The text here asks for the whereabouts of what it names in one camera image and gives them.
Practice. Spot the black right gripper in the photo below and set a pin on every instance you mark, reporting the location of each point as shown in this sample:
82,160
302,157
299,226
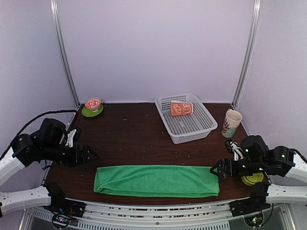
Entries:
223,164

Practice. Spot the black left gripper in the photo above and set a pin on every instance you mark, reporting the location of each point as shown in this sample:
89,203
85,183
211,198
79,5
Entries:
77,159

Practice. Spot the green microfiber towel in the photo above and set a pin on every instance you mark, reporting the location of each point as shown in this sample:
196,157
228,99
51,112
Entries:
173,181

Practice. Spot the white plastic mesh basket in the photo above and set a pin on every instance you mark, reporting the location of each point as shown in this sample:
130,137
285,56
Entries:
185,128

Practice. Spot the orange bunny pattern towel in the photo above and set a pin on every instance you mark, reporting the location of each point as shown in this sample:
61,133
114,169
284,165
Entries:
180,108

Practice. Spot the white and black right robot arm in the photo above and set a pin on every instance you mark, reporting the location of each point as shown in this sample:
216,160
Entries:
253,156

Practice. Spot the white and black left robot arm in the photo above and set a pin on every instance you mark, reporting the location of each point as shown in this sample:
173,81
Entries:
53,143

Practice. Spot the lime green bowl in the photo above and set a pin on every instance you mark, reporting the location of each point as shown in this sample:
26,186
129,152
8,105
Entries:
252,180

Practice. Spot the green saucer plate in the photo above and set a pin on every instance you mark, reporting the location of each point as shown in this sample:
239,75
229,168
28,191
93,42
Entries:
87,113

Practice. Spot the red patterned ceramic bowl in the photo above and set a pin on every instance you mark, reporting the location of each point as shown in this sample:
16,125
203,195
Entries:
93,104

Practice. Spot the cream patterned ceramic mug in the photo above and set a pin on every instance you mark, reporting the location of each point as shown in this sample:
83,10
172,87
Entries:
232,120

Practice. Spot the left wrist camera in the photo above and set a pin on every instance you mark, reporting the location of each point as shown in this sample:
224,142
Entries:
73,136

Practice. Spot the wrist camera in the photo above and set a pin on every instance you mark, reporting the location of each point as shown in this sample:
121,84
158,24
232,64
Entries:
73,136
233,148

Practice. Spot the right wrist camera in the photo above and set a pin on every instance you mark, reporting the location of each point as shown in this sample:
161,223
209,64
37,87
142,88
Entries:
233,148

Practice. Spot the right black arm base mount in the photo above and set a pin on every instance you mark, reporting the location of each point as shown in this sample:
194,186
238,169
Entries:
247,206

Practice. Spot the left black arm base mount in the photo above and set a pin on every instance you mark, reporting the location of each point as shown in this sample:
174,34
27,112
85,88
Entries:
60,204

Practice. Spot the front aluminium rail base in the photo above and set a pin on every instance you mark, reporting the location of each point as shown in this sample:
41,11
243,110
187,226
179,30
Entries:
202,216

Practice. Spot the left aluminium frame post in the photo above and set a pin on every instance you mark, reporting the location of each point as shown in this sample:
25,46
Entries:
62,49

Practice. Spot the aluminium frame post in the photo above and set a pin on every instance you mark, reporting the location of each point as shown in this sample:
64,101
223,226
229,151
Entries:
254,27
62,49

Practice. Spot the right aluminium frame post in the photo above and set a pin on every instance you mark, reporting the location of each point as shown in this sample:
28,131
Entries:
254,27

